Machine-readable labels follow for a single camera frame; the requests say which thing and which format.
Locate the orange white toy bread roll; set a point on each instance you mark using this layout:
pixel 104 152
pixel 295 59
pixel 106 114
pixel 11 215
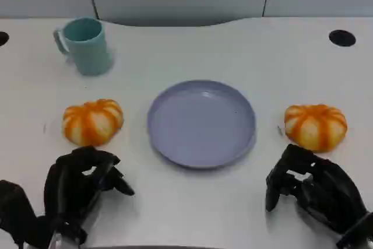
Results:
pixel 316 128
pixel 91 122

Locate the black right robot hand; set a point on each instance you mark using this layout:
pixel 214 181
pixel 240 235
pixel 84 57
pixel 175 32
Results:
pixel 329 190

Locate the pale green mug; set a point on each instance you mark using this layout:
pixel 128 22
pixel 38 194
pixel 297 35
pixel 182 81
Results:
pixel 88 52

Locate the lilac plate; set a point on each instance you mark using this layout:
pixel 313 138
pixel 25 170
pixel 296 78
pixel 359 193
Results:
pixel 201 123

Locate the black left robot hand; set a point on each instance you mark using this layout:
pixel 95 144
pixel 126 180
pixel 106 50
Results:
pixel 65 185

